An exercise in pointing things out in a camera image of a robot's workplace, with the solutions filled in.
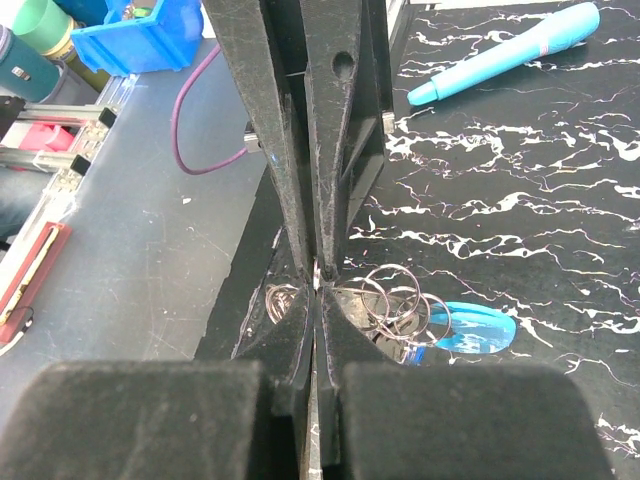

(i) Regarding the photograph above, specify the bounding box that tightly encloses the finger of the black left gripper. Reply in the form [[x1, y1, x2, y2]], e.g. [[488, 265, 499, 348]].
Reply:
[[204, 1, 313, 278], [301, 1, 368, 280]]

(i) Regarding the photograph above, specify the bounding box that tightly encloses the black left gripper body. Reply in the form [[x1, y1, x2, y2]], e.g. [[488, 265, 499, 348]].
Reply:
[[267, 1, 393, 234]]

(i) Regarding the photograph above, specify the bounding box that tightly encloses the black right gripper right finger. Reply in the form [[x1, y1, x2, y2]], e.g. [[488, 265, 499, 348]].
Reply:
[[315, 285, 619, 480]]

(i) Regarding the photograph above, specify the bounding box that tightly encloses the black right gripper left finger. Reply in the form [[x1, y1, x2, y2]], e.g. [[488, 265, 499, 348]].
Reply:
[[1, 293, 313, 479]]

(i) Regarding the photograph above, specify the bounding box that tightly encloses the chain of silver keyrings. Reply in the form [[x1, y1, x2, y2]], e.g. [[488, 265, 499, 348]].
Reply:
[[264, 263, 454, 351]]

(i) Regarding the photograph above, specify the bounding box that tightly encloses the blue key tag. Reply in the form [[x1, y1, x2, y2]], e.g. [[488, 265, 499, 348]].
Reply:
[[430, 302, 517, 354]]

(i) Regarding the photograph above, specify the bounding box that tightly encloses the blue storage bin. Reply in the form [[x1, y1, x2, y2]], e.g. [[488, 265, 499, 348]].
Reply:
[[71, 0, 204, 77]]

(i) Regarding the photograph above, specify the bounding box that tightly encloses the green cup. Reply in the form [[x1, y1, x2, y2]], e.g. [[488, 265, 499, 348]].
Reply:
[[11, 0, 77, 61]]

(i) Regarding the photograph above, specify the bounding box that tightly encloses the teal bottle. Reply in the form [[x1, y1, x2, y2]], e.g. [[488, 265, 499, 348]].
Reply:
[[1, 26, 60, 103]]

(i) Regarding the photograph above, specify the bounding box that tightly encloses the cyan blue marker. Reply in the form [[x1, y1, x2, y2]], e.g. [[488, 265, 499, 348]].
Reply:
[[407, 2, 600, 107]]

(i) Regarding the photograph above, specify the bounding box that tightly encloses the red box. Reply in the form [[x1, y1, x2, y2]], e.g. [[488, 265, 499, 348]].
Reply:
[[1, 222, 72, 347]]

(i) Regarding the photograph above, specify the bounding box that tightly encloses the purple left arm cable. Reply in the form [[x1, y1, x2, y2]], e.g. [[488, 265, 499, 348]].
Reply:
[[170, 42, 251, 177]]

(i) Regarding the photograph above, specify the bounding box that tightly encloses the aluminium frame rail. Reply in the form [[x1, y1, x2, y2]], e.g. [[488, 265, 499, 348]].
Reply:
[[1, 75, 138, 242]]

